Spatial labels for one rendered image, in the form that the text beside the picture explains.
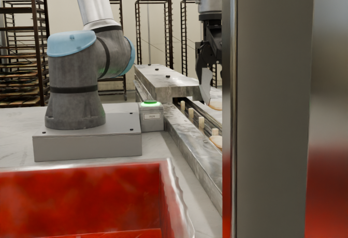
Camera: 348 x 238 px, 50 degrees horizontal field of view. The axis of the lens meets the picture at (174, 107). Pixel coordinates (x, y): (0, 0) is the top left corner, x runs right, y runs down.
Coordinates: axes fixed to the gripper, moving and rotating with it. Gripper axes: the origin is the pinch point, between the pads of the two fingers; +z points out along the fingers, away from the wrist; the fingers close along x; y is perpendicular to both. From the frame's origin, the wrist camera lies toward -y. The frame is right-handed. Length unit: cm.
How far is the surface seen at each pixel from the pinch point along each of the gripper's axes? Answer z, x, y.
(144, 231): 11.8, 20.8, -37.1
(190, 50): 6, -137, 701
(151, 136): 11.8, 14.4, 15.9
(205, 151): 7.9, 6.7, -15.0
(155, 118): 7.7, 12.8, 20.7
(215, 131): 7.5, 0.8, -0.7
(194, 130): 7.7, 5.1, 2.7
